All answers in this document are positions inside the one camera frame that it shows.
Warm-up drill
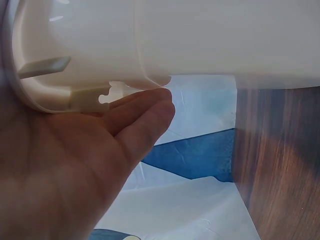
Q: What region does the white plastic bucket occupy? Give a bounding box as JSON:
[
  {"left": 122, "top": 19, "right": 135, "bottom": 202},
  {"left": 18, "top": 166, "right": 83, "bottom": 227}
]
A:
[{"left": 0, "top": 0, "right": 320, "bottom": 115}]

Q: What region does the person's left hand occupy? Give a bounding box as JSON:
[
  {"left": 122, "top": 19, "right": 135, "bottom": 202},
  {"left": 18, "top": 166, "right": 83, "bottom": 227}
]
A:
[{"left": 0, "top": 65, "right": 176, "bottom": 240}]

